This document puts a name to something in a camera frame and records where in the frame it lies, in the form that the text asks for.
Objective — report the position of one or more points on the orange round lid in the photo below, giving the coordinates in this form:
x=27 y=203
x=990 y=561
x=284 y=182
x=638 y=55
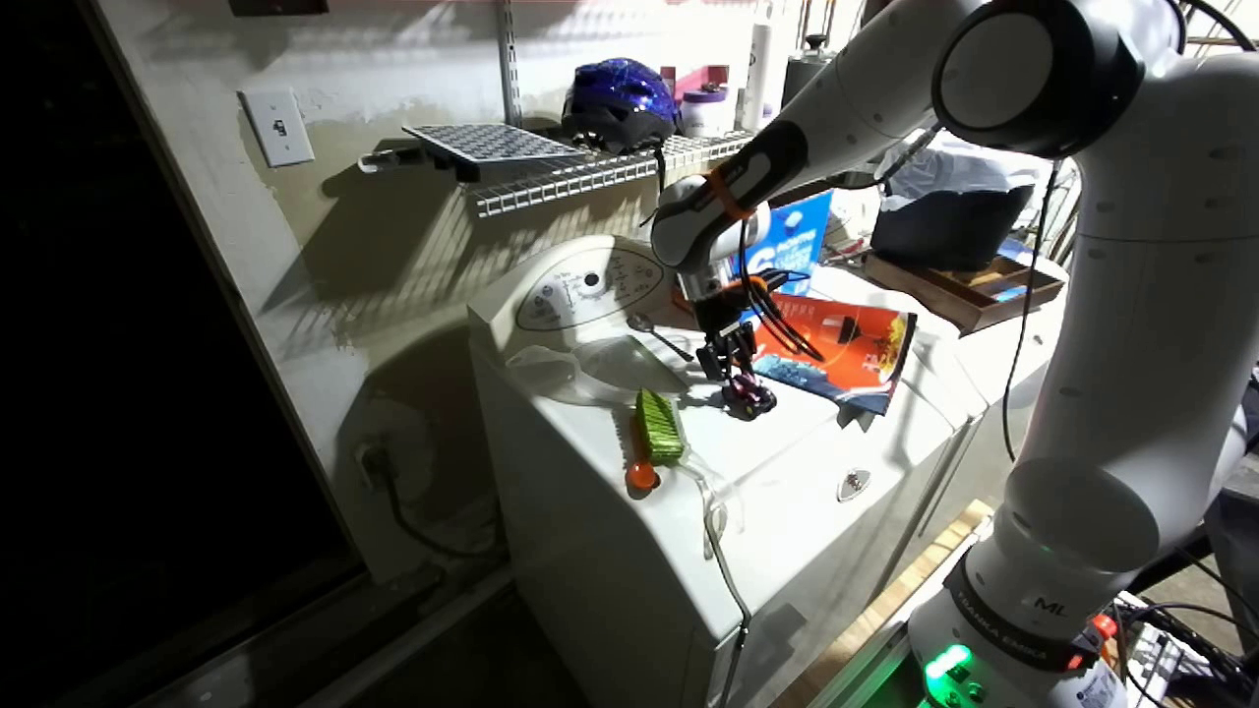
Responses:
x=642 y=480

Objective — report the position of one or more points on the grey solar panel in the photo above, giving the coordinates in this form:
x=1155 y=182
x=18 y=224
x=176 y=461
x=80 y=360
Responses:
x=492 y=149

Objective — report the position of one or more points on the brown cardboard tray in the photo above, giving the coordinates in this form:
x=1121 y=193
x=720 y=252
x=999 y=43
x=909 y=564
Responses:
x=970 y=300

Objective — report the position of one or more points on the orange airbnb magazine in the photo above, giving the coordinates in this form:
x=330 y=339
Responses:
x=838 y=350

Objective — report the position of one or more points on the blue cleaning product box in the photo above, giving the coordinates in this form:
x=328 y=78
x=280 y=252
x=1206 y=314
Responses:
x=791 y=236

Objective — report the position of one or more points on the white wall outlet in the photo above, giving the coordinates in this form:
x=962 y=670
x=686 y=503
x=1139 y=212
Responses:
x=278 y=126

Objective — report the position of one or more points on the green bristle clear-handled brush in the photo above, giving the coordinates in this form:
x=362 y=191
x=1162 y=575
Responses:
x=657 y=431

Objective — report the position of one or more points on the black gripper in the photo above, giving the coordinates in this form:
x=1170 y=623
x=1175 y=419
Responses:
x=730 y=339

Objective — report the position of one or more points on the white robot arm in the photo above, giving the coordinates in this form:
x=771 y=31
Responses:
x=1157 y=330

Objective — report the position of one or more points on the white washing machine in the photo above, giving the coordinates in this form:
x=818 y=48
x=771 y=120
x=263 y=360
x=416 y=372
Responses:
x=763 y=540

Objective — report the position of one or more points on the red black toy quad car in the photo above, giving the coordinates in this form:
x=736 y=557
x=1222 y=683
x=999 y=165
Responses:
x=743 y=397

